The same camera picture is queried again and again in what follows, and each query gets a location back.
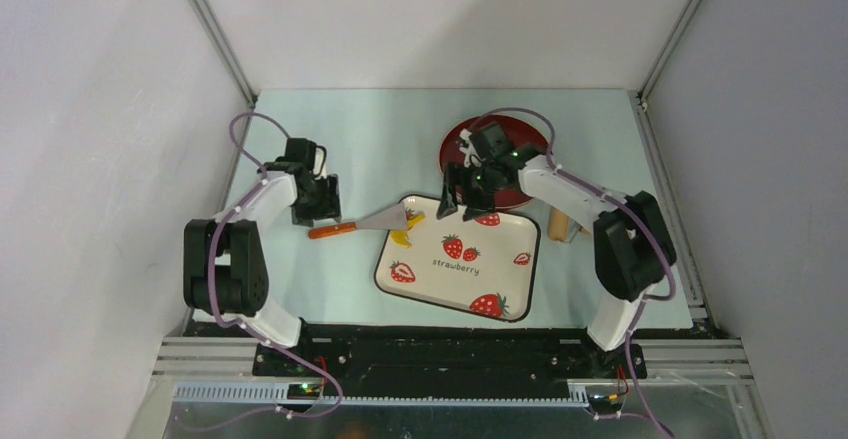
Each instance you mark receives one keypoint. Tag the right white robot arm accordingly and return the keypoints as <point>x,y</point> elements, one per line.
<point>632,247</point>

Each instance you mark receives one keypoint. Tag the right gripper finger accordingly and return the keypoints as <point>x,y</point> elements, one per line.
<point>448,201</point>
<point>476,209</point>

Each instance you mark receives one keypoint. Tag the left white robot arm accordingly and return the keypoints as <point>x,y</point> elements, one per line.
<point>224,265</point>

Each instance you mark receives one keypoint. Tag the white strawberry print tray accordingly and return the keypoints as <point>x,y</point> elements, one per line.
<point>485,267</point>

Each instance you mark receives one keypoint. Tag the orange handled metal scraper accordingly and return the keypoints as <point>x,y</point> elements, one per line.
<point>390,218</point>

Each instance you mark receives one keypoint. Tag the yellow dough scrap strip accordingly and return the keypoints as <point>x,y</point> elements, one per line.
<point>401,236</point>

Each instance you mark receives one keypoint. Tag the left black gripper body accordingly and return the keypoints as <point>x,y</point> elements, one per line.
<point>320,203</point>

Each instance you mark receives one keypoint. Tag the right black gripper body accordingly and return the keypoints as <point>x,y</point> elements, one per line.
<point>476,178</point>

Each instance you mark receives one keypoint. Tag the round red lacquer tray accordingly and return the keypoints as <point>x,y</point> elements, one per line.
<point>526,140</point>

